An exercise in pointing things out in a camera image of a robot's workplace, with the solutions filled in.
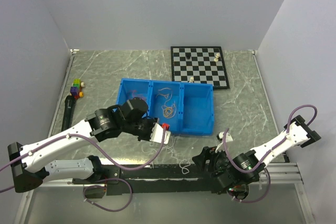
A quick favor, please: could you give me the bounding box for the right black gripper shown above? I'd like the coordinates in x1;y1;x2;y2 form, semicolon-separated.
192;143;229;172

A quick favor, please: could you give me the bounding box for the yellow cable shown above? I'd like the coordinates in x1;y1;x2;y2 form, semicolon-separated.
155;86;178;119

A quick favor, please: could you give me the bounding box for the blue three-compartment plastic bin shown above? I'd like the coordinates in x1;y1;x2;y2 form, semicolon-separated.
116;78;215;136

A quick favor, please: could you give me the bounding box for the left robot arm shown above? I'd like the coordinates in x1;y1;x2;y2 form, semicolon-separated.
7;98;170;193

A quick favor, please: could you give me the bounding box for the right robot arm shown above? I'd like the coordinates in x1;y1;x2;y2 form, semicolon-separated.
192;115;321;193

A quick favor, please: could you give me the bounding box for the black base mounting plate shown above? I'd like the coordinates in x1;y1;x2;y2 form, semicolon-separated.
71;163;260;196

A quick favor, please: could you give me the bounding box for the colourful toy block car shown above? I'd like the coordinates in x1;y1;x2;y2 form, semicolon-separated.
70;79;86;100

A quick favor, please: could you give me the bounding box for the black and white chessboard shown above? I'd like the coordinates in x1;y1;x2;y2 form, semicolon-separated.
171;46;230;89

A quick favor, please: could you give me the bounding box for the white chess piece far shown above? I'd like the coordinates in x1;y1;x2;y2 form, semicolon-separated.
214;52;221;62

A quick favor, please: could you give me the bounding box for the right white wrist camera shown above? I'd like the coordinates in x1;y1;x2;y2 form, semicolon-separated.
215;132;233;153

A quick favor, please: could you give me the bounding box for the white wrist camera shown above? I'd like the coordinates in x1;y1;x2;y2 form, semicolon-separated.
150;123;171;145
215;132;233;153

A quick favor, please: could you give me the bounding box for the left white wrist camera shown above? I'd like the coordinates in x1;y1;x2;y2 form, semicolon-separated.
150;123;171;145

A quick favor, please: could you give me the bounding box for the aluminium rail frame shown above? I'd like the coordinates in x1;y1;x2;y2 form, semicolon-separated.
41;163;303;186

